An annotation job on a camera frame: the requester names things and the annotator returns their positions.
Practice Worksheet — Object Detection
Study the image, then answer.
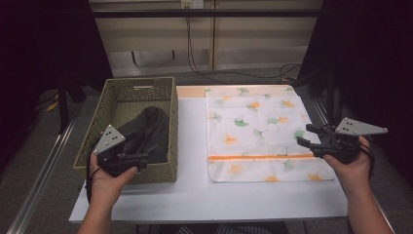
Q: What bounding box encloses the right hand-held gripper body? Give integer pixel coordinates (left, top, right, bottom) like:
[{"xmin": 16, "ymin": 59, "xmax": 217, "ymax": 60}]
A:
[{"xmin": 310, "ymin": 116, "xmax": 389, "ymax": 165}]

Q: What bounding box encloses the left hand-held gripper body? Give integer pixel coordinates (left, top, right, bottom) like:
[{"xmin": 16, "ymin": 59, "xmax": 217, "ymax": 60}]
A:
[{"xmin": 93, "ymin": 124, "xmax": 139, "ymax": 178}]

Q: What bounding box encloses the dark cloth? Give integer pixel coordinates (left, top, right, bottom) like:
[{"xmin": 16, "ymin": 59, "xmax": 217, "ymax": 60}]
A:
[{"xmin": 116, "ymin": 105, "xmax": 170, "ymax": 165}]

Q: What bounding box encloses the green woven basket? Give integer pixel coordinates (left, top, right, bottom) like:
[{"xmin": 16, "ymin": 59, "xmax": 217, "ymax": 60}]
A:
[{"xmin": 73, "ymin": 76, "xmax": 179, "ymax": 185}]

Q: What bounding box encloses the white leaf-print laundry bag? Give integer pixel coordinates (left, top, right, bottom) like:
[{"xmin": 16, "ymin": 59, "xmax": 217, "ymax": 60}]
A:
[{"xmin": 204, "ymin": 86, "xmax": 337, "ymax": 183}]

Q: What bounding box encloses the person's right hand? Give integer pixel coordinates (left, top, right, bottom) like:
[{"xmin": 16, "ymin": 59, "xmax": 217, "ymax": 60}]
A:
[{"xmin": 323, "ymin": 136, "xmax": 373, "ymax": 196}]

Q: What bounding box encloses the person's left hand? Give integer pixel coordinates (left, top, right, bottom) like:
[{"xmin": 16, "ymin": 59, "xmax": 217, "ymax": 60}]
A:
[{"xmin": 87, "ymin": 154, "xmax": 139, "ymax": 207}]

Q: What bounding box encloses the black metal stand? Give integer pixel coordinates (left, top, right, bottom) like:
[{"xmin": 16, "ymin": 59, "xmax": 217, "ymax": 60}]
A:
[{"xmin": 56, "ymin": 72, "xmax": 87, "ymax": 135}]

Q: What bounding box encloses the white table cover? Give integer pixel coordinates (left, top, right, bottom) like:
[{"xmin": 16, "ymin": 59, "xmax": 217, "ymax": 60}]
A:
[{"xmin": 68, "ymin": 97, "xmax": 349, "ymax": 223}]

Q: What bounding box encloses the yellow floor tape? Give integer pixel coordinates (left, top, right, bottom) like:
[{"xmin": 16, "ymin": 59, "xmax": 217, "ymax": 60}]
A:
[{"xmin": 45, "ymin": 100, "xmax": 60, "ymax": 113}]

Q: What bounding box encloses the person's striped clothing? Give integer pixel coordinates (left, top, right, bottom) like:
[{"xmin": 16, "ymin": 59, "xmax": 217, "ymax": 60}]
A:
[{"xmin": 176, "ymin": 223, "xmax": 275, "ymax": 234}]

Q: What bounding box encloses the right hand-held gripper cable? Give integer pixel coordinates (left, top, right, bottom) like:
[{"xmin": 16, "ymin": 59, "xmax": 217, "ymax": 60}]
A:
[{"xmin": 358, "ymin": 142, "xmax": 376, "ymax": 180}]

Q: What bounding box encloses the hand-held gripper cable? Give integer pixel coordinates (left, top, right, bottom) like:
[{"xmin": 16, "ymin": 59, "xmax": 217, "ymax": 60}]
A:
[
  {"xmin": 358, "ymin": 142, "xmax": 376, "ymax": 180},
  {"xmin": 85, "ymin": 139, "xmax": 101, "ymax": 204}
]

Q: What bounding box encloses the left hand-held gripper cable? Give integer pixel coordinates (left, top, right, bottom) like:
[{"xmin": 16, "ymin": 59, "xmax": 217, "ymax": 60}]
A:
[{"xmin": 85, "ymin": 139, "xmax": 101, "ymax": 204}]

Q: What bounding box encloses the black wall cable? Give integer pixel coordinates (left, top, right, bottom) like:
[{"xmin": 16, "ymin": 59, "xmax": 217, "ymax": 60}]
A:
[{"xmin": 185, "ymin": 8, "xmax": 301, "ymax": 86}]

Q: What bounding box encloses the white wall socket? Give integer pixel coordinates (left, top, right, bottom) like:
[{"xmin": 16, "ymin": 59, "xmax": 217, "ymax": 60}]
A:
[{"xmin": 180, "ymin": 0, "xmax": 205, "ymax": 10}]

